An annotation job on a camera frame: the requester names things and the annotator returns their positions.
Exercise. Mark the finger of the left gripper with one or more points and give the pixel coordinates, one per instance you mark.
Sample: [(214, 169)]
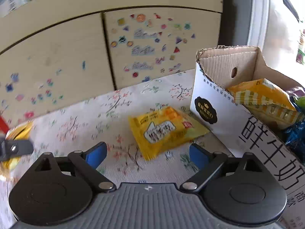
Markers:
[(15, 148)]

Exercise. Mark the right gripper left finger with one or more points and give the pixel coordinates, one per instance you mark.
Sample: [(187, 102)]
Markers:
[(85, 165)]

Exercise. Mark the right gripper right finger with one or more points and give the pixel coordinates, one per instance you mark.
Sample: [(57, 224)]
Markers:
[(208, 164)]

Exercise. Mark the yellow snack packet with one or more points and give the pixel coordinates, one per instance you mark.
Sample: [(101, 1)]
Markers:
[(162, 130)]

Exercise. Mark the yellow striped snack bag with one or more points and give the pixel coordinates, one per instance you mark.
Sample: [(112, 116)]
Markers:
[(267, 102)]

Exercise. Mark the blue foil snack bag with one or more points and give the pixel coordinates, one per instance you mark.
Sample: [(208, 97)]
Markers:
[(294, 139)]

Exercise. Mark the purple snack bag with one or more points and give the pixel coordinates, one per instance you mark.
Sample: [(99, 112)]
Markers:
[(296, 93)]

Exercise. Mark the green yellow snack bag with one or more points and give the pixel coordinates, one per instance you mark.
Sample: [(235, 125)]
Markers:
[(21, 131)]

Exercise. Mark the red box on floor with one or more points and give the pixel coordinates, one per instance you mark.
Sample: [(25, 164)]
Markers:
[(3, 126)]

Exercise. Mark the floral tablecloth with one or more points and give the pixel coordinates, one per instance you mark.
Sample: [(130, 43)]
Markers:
[(105, 119)]

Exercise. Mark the cardboard box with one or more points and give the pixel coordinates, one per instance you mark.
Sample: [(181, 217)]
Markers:
[(236, 127)]

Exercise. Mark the cream cabinet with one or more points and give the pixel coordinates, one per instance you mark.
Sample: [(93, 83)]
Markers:
[(55, 53)]

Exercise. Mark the beige refrigerator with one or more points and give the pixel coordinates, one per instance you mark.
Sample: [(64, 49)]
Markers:
[(275, 26)]

